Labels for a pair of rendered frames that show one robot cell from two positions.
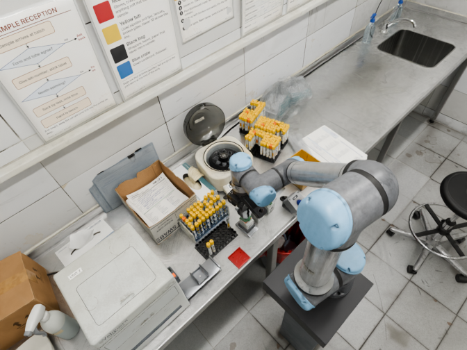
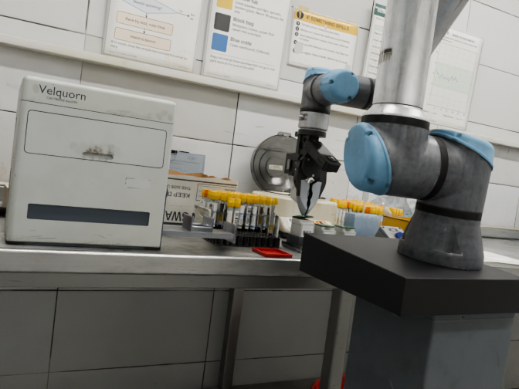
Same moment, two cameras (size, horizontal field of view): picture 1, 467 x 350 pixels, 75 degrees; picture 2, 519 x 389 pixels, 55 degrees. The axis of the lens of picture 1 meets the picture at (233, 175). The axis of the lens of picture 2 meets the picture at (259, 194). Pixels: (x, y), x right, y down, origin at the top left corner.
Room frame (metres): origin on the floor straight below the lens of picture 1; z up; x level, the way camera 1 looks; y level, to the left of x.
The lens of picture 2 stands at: (-0.59, -0.16, 1.07)
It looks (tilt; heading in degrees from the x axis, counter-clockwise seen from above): 3 degrees down; 11
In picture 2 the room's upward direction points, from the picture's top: 7 degrees clockwise
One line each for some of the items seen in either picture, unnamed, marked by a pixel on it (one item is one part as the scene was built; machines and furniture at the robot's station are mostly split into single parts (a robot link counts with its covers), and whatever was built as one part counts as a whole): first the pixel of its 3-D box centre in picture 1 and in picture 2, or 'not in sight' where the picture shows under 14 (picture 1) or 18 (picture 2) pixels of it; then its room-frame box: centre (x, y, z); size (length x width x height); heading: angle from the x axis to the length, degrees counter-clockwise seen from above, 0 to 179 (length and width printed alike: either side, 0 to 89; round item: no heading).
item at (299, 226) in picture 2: (246, 222); (301, 231); (0.66, -0.04, 0.92); 0.05 x 0.04 x 0.06; 41
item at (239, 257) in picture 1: (239, 257); (272, 252); (0.53, 0.01, 0.88); 0.07 x 0.07 x 0.01; 39
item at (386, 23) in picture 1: (402, 23); not in sight; (2.18, -1.35, 0.94); 0.24 x 0.17 x 0.14; 39
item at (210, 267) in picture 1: (195, 279); (187, 226); (0.44, 0.19, 0.92); 0.21 x 0.07 x 0.05; 129
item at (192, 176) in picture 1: (194, 182); not in sight; (0.91, 0.19, 0.92); 0.24 x 0.12 x 0.10; 39
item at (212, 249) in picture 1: (215, 235); (245, 221); (0.61, 0.10, 0.93); 0.17 x 0.09 x 0.11; 129
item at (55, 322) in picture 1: (52, 325); not in sight; (0.30, 0.66, 1.00); 0.09 x 0.08 x 0.24; 39
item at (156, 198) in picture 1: (158, 200); (178, 197); (0.81, 0.35, 0.95); 0.29 x 0.25 x 0.15; 39
